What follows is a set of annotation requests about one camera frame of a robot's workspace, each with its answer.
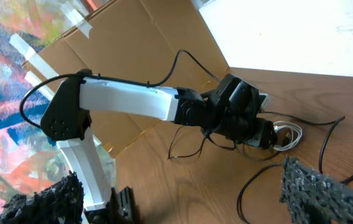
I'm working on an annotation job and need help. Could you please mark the brown cardboard panel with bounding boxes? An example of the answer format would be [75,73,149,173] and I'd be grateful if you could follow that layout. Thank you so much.
[22,0,230,159]

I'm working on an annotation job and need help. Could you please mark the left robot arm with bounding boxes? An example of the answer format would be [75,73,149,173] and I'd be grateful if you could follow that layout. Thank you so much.
[40,70,278,223]

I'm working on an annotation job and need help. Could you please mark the white cable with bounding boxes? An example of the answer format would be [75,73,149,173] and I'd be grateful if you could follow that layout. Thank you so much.
[271,120,303,152]

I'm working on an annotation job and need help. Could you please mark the thin black cable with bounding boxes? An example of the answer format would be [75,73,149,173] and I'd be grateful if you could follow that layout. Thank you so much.
[235,110,353,224]

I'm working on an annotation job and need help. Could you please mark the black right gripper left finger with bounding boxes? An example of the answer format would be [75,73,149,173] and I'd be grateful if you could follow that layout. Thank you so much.
[0,172,84,224]

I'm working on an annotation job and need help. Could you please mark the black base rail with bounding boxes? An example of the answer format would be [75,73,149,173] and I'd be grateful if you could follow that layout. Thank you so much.
[84,187,139,224]

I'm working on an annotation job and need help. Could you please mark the colourful painted backdrop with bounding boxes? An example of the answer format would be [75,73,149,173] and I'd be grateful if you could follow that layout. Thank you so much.
[0,0,118,224]

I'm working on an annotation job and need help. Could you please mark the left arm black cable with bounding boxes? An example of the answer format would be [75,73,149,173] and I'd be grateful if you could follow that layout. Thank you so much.
[19,49,224,130]

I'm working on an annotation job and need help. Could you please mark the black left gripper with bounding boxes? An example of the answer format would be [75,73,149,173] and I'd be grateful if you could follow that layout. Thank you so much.
[241,118,278,149]

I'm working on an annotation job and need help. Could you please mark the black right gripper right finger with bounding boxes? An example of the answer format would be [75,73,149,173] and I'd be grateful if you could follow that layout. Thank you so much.
[280,156,353,224]

